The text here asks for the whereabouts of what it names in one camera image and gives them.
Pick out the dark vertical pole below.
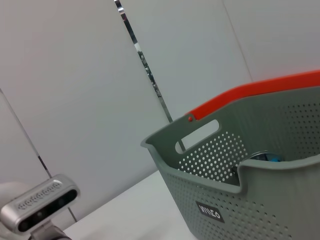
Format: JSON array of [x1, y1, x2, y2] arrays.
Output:
[[113, 0, 174, 124]]

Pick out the thin dark hanging cable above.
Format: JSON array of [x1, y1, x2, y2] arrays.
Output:
[[0, 87, 77, 223]]

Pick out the red bar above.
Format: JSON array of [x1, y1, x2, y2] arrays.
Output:
[[184, 69, 320, 123]]

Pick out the grey-green perforated storage bin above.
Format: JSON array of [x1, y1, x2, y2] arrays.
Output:
[[139, 84, 320, 240]]

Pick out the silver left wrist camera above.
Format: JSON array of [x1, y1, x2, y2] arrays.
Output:
[[0, 174, 82, 234]]

